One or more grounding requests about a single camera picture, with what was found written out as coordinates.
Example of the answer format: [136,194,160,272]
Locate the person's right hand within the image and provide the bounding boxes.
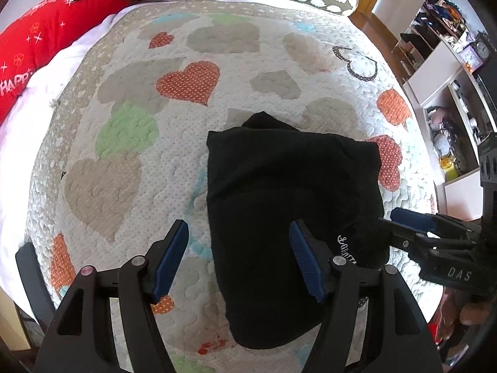
[435,288,496,366]

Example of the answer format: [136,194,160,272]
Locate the white shelf unit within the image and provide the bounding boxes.
[394,0,496,221]

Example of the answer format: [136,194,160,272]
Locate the wooden bed frame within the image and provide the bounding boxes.
[350,0,408,84]

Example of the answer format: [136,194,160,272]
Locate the yellow jar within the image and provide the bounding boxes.
[439,156,460,182]

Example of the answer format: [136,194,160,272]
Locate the black pants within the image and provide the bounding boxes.
[206,112,389,349]

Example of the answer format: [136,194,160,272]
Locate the small desk clock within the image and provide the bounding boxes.
[474,32,495,62]

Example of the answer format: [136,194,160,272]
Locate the heart patterned quilt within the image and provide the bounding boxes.
[26,0,441,372]

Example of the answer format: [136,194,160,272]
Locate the red long pillow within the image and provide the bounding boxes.
[0,0,135,120]

